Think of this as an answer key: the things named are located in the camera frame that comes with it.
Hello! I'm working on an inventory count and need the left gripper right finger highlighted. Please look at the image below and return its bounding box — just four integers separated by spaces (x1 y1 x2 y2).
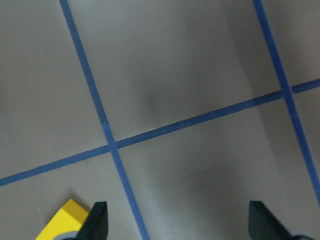
248 200 292 240

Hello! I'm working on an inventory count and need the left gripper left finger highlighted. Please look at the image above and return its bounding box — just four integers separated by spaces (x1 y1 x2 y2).
75 201 109 240

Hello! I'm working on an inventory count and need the yellow toy block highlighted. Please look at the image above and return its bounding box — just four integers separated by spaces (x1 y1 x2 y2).
35 199 89 240

